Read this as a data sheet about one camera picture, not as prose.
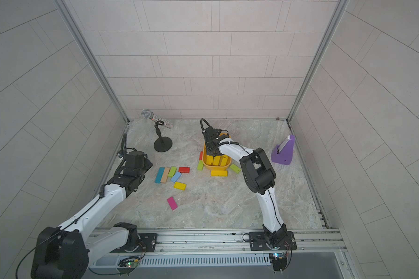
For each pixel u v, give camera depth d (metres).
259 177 0.54
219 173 0.91
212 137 0.77
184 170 0.93
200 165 0.94
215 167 0.92
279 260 0.69
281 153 0.91
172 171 0.91
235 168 0.94
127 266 0.65
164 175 0.89
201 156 0.93
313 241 0.73
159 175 0.90
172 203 0.82
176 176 0.89
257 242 0.71
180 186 0.87
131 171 0.63
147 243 0.71
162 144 1.02
